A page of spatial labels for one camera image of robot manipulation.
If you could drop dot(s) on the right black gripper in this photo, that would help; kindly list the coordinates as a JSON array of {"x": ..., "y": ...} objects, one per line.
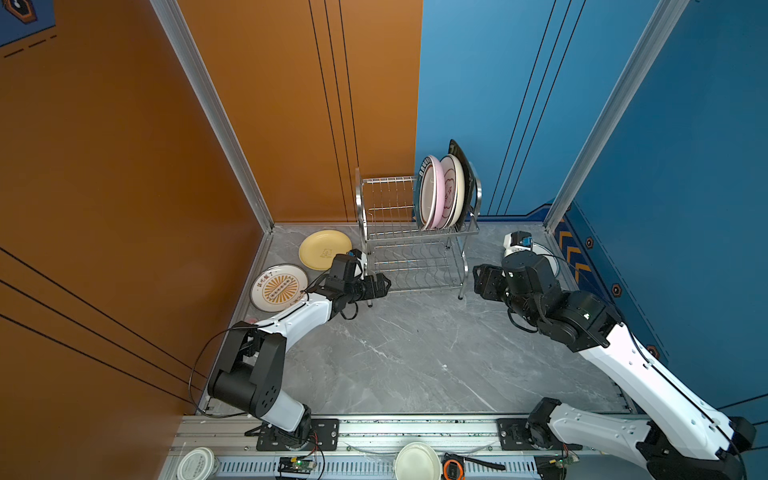
[{"x": 485, "y": 280}]

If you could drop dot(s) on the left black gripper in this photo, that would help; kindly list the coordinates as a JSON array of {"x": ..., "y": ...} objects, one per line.
[{"x": 370, "y": 291}]

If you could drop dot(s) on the chrome two-tier dish rack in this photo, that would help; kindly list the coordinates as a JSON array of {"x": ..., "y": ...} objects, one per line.
[{"x": 415, "y": 261}]

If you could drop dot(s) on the white plate red characters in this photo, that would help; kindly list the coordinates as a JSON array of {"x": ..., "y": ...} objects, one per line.
[{"x": 553, "y": 259}]

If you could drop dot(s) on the black square floral plate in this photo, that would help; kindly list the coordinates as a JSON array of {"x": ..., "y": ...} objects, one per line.
[{"x": 472, "y": 189}]

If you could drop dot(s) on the white plate green cloud outline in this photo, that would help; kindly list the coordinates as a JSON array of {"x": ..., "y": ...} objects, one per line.
[{"x": 449, "y": 199}]

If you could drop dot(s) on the pink round plate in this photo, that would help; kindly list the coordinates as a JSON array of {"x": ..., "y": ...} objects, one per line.
[{"x": 438, "y": 194}]

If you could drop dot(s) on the cream round plate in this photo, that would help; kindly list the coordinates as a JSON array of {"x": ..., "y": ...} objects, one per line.
[{"x": 459, "y": 190}]

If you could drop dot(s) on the white plate green red rim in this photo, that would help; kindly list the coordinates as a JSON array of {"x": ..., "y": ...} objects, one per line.
[{"x": 423, "y": 193}]

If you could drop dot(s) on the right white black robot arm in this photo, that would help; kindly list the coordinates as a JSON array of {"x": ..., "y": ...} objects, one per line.
[{"x": 683, "y": 437}]

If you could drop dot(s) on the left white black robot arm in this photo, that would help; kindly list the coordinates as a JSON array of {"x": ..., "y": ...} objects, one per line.
[{"x": 249, "y": 369}]

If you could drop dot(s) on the yellow round plate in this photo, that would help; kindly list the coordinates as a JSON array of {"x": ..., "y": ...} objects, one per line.
[{"x": 318, "y": 250}]

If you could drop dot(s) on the white plate orange sunburst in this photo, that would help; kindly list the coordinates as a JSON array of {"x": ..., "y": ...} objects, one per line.
[{"x": 278, "y": 287}]

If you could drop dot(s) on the orange black tape measure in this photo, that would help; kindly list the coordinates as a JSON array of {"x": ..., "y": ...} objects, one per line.
[{"x": 454, "y": 466}]

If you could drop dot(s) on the green circuit board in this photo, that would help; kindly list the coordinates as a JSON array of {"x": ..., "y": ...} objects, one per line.
[{"x": 295, "y": 467}]

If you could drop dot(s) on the white round lid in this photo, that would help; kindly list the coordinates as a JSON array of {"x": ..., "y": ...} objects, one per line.
[{"x": 198, "y": 464}]

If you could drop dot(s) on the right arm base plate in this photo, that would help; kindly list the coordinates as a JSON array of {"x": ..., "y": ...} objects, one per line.
[{"x": 517, "y": 434}]

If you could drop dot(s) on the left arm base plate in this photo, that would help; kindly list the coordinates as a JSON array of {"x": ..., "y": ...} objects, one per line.
[{"x": 322, "y": 432}]

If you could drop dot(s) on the white bowl on rail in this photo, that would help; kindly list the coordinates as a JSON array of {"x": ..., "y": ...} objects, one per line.
[{"x": 417, "y": 461}]

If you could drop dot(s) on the small board with wires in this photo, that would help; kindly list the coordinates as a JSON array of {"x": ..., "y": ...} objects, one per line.
[{"x": 555, "y": 467}]

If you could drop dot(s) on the aluminium mounting rail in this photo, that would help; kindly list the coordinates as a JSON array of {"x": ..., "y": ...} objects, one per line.
[{"x": 376, "y": 435}]

